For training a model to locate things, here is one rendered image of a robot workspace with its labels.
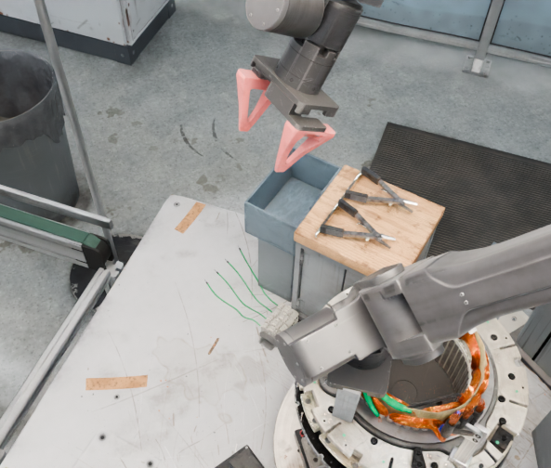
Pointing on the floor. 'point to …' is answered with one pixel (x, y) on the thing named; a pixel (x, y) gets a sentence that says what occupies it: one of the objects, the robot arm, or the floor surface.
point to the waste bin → (29, 165)
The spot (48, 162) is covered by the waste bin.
